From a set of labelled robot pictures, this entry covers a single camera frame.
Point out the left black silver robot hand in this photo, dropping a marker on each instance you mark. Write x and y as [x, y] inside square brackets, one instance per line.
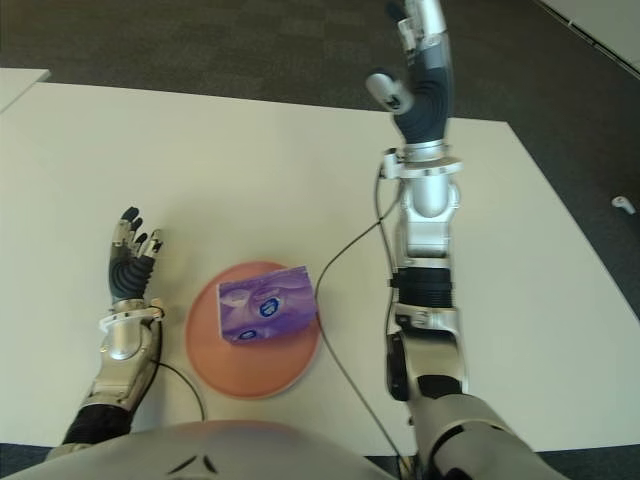
[127, 275]

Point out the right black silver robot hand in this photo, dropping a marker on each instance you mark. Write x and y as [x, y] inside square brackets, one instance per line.
[430, 100]

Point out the purple tissue paper pack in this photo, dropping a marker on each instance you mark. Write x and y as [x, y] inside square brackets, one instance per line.
[270, 305]

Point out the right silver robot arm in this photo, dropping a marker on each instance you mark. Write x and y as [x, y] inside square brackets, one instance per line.
[430, 300]

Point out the pink round plate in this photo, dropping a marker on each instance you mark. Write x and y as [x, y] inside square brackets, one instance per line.
[250, 365]

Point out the silver robot torso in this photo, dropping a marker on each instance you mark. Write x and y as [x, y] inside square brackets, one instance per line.
[225, 450]

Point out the white side table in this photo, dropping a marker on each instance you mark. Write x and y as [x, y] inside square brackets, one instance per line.
[17, 85]

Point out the white handheld controller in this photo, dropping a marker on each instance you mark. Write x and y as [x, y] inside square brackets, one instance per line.
[625, 204]

